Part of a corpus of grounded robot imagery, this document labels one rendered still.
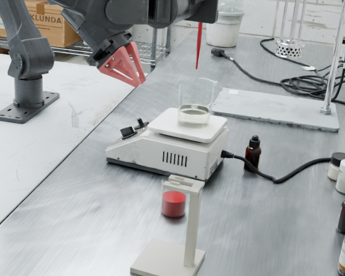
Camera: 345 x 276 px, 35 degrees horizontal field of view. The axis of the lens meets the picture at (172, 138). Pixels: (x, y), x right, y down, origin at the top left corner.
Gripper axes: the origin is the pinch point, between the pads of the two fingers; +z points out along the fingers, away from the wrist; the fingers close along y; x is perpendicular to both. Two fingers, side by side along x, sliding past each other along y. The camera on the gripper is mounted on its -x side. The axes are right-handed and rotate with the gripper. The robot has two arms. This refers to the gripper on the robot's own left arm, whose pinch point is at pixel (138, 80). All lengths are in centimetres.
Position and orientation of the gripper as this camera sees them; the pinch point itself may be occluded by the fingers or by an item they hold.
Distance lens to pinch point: 108.1
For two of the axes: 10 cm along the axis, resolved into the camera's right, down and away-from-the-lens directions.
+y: 3.7, -3.4, 8.7
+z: 6.6, 7.5, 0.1
